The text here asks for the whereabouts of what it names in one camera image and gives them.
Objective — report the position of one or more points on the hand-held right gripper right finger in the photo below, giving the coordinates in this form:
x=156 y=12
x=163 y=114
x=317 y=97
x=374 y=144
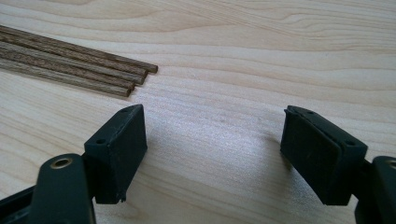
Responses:
x=320 y=155

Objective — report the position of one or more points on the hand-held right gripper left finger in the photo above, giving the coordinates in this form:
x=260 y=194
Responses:
x=118 y=155

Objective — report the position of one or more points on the row of wooden chopsticks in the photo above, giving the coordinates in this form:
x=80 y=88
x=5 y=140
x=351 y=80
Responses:
x=62 y=59

